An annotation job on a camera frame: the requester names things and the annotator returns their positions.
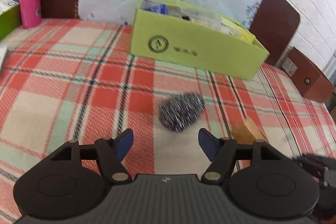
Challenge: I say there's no gold foil box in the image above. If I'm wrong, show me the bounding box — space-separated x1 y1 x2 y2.
231 117 268 144

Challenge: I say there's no steel wool scrubber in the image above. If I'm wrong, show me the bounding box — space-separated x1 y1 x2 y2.
158 93 205 132

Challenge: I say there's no blue medicine box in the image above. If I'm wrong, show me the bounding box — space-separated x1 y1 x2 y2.
142 1 168 15

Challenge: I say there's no yellow-green medicine box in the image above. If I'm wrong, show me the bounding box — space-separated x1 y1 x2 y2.
231 22 256 43

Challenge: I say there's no clear plastic container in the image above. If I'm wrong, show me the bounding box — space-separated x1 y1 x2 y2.
181 10 222 31

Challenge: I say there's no plaid bed sheet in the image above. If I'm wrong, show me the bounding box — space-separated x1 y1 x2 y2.
1 19 335 223

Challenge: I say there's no brown cardboard box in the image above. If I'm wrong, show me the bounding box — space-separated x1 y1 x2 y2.
281 47 334 103

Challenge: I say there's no lime green storage box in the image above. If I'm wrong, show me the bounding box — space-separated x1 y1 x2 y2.
130 0 269 80

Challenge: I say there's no dark brown wooden headboard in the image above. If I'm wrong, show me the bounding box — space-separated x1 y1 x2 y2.
41 0 300 65

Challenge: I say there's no white round device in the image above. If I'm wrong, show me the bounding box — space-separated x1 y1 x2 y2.
0 46 8 70

